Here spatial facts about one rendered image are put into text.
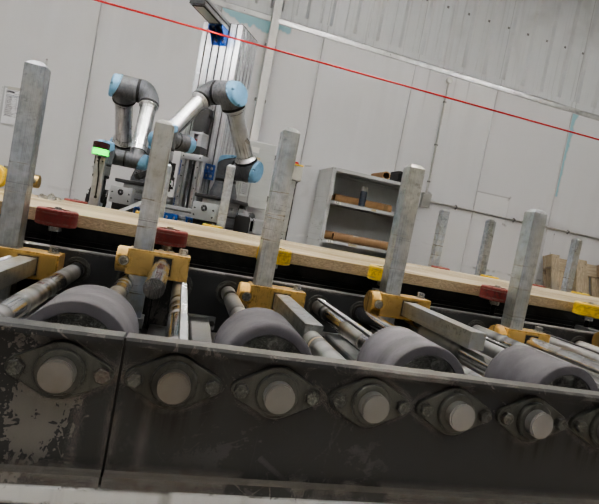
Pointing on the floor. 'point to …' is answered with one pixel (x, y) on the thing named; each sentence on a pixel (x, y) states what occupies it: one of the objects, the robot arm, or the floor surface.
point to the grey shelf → (353, 216)
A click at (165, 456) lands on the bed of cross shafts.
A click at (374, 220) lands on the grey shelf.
